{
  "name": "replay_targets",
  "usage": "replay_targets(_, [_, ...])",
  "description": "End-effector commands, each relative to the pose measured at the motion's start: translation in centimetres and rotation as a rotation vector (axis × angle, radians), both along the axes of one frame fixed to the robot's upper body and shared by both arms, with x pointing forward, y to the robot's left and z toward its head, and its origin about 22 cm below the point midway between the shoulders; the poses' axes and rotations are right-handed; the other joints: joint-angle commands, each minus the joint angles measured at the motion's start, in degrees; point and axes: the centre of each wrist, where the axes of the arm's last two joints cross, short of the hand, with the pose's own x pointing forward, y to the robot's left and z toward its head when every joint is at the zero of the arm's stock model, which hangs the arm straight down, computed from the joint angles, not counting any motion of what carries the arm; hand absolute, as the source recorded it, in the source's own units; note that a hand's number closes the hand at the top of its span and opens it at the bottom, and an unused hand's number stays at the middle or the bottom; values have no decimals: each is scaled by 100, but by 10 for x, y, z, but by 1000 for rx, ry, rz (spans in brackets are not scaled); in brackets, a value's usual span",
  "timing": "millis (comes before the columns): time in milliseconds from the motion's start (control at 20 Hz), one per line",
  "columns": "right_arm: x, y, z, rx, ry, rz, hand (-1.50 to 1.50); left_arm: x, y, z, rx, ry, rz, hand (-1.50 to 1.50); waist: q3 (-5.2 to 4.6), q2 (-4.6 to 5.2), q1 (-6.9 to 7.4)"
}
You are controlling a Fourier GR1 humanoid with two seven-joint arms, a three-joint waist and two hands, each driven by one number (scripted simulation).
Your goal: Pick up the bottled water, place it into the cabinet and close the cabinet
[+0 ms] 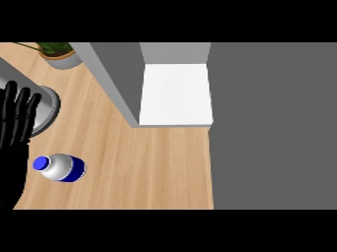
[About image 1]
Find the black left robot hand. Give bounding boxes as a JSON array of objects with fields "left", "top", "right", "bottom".
[{"left": 0, "top": 80, "right": 42, "bottom": 211}]

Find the blue-capped water bottle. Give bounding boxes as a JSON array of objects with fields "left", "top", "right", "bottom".
[{"left": 32, "top": 153, "right": 88, "bottom": 183}]

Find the grey cabinet with white shelf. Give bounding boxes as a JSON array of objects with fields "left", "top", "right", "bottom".
[{"left": 67, "top": 41, "right": 214, "bottom": 129}]

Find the dark grey cabinet door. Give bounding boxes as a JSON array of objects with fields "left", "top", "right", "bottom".
[{"left": 207, "top": 41, "right": 337, "bottom": 211}]

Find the potted green plant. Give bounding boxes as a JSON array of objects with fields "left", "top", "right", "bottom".
[{"left": 13, "top": 41, "right": 84, "bottom": 71}]

